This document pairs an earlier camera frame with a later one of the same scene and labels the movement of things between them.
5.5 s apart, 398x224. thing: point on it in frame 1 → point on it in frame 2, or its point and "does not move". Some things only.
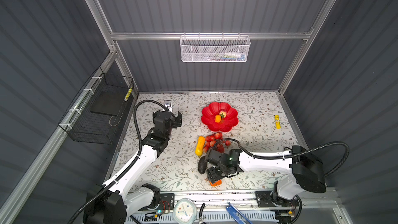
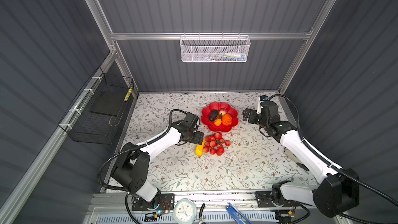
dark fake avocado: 202,165 → 213,115
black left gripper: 175,121 → 199,137
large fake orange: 217,183 → 226,120
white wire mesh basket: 214,49 does not move
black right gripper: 211,177 → 252,112
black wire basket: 99,112 does not move
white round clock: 184,211 does not move
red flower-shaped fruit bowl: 209,113 does not move
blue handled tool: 239,218 does not move
